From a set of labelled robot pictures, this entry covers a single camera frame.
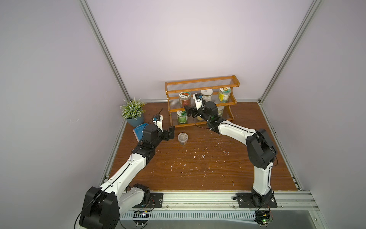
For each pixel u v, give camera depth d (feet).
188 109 2.60
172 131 2.40
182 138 3.00
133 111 3.10
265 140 1.70
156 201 2.39
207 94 3.01
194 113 2.61
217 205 2.38
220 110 3.35
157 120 2.29
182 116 3.27
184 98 2.95
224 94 3.13
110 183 1.43
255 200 2.12
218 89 3.14
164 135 2.39
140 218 2.34
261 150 1.65
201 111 2.55
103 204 1.29
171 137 2.44
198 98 2.49
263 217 2.24
